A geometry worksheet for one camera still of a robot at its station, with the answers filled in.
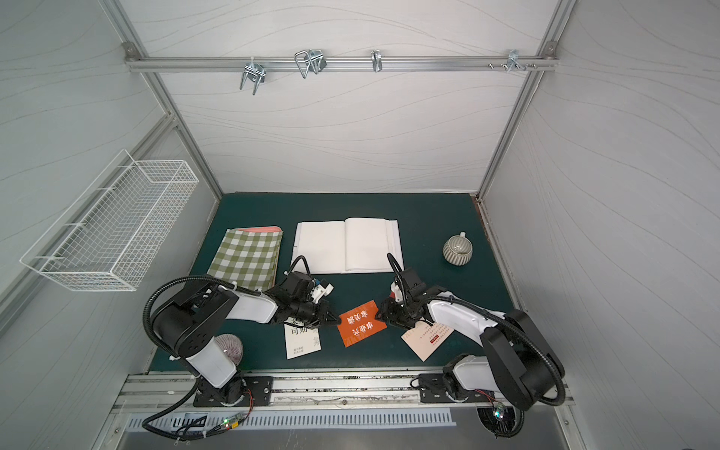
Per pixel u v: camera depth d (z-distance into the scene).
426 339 0.83
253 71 0.80
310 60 0.77
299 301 0.78
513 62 0.77
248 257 1.01
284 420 0.70
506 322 0.45
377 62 0.78
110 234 0.68
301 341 0.82
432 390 0.74
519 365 0.42
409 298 0.69
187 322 0.47
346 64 0.78
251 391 0.73
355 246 1.05
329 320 0.84
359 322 0.86
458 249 1.01
